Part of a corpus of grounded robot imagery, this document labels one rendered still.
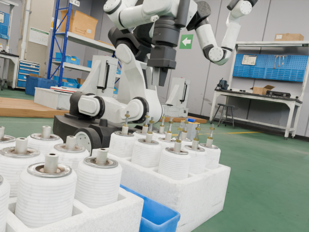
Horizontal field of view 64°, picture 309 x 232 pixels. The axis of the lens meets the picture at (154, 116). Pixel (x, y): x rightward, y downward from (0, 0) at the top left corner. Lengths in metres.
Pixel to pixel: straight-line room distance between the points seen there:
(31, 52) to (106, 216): 6.81
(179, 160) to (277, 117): 5.24
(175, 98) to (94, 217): 4.20
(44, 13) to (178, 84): 4.22
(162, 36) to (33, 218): 0.61
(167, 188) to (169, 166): 0.07
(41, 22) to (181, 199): 6.89
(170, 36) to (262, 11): 5.78
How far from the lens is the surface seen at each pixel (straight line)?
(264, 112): 6.01
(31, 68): 6.36
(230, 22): 1.48
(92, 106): 1.53
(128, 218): 0.58
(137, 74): 1.33
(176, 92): 4.63
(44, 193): 0.46
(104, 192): 0.54
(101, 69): 3.32
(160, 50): 0.83
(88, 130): 1.24
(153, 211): 0.75
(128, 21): 0.97
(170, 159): 0.76
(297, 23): 6.25
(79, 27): 6.20
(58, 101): 2.88
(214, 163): 0.98
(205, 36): 1.45
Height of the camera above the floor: 0.42
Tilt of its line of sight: 5 degrees down
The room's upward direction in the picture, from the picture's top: 10 degrees clockwise
